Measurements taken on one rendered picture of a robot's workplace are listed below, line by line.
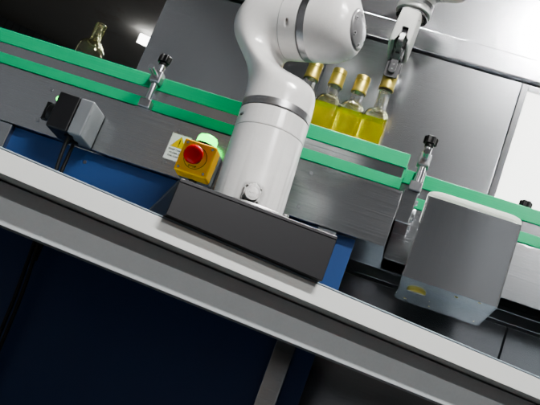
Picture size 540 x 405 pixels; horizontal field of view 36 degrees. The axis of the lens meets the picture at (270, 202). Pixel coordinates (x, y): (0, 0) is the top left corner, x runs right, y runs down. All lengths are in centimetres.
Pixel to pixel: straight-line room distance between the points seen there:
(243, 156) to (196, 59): 89
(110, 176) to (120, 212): 59
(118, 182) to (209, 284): 57
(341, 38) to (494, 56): 82
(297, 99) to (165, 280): 37
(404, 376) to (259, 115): 48
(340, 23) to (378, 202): 44
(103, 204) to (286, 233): 27
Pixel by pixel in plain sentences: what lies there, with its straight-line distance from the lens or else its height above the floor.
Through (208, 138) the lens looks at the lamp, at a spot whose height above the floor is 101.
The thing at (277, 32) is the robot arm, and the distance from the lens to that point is 144.
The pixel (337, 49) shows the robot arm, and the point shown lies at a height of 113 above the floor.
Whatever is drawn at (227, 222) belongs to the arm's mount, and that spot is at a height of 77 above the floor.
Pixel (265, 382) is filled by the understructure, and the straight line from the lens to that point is 165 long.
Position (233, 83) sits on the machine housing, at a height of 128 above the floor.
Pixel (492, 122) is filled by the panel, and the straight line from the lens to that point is 209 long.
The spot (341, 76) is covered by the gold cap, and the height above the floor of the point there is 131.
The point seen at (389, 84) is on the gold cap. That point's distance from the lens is 195.
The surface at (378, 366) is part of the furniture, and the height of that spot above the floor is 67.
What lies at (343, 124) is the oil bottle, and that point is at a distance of 189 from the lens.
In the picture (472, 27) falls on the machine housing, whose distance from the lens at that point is 222.
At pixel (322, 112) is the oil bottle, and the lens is 191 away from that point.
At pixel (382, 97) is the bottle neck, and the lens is 194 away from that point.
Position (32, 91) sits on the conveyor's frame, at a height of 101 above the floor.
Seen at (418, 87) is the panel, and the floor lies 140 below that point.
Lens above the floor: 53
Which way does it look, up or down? 14 degrees up
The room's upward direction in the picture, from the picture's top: 21 degrees clockwise
